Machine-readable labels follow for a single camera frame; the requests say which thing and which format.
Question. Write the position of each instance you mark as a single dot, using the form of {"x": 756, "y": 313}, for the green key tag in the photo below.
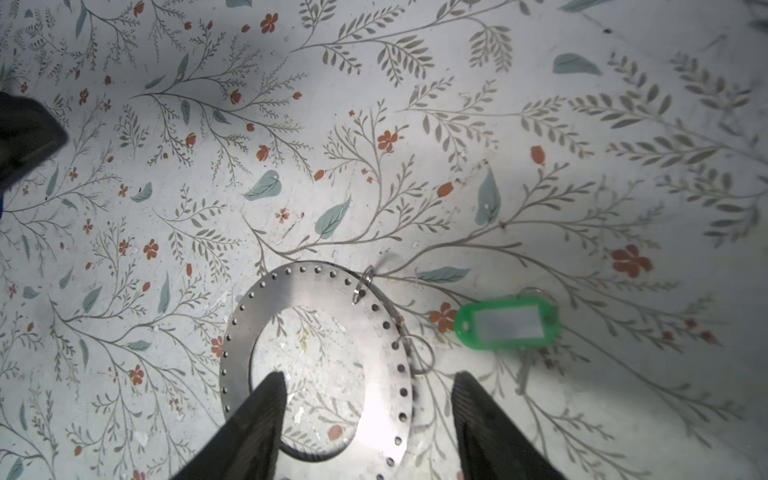
{"x": 520, "y": 322}

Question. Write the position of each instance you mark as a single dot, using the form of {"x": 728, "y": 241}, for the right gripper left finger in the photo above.
{"x": 248, "y": 445}

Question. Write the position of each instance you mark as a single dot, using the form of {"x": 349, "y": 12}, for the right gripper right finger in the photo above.
{"x": 490, "y": 446}

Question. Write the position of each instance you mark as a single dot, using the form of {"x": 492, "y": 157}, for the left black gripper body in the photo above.
{"x": 30, "y": 134}

